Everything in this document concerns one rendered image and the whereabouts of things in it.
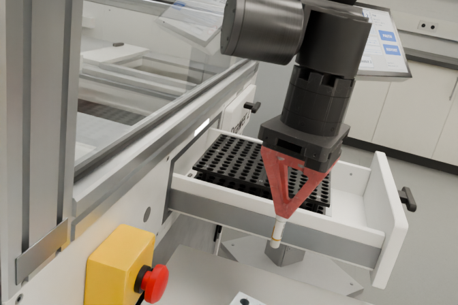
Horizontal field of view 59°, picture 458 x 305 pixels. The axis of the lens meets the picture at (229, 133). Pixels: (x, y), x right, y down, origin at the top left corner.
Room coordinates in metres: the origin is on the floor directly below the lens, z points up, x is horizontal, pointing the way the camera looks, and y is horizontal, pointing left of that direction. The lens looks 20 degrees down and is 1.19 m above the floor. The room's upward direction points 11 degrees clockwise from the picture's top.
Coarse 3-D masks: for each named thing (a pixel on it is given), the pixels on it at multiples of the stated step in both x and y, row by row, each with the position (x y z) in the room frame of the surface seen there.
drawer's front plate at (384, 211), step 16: (384, 160) 0.72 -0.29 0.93; (384, 176) 0.64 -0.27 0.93; (368, 192) 0.71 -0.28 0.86; (384, 192) 0.59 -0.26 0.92; (368, 208) 0.66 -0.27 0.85; (384, 208) 0.56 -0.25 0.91; (400, 208) 0.53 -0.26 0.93; (368, 224) 0.62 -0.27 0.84; (384, 224) 0.53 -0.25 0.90; (400, 224) 0.49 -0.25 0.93; (384, 240) 0.50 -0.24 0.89; (400, 240) 0.48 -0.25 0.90; (384, 256) 0.48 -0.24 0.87; (384, 272) 0.48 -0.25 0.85; (384, 288) 0.48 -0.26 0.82
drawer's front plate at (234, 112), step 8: (248, 88) 1.08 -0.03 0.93; (240, 96) 0.98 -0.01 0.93; (248, 96) 1.03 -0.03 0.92; (232, 104) 0.89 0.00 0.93; (240, 104) 0.93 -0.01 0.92; (224, 112) 0.85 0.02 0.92; (232, 112) 0.85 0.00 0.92; (240, 112) 0.95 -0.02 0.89; (248, 112) 1.09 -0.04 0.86; (224, 120) 0.85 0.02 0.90; (232, 120) 0.87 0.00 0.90; (240, 120) 0.97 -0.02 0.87; (248, 120) 1.12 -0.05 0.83; (224, 128) 0.85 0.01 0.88
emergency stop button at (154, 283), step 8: (160, 264) 0.36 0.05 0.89; (152, 272) 0.34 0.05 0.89; (160, 272) 0.34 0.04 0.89; (168, 272) 0.36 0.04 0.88; (144, 280) 0.34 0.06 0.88; (152, 280) 0.33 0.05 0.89; (160, 280) 0.34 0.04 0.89; (144, 288) 0.34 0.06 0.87; (152, 288) 0.33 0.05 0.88; (160, 288) 0.34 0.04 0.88; (144, 296) 0.33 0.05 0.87; (152, 296) 0.33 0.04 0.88; (160, 296) 0.34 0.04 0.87
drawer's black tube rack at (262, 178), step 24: (216, 144) 0.71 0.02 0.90; (240, 144) 0.73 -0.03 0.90; (192, 168) 0.59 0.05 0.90; (216, 168) 0.60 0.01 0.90; (240, 168) 0.62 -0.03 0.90; (264, 168) 0.64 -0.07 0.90; (288, 168) 0.66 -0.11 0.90; (264, 192) 0.61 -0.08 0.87; (288, 192) 0.58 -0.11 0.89; (312, 192) 0.59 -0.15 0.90
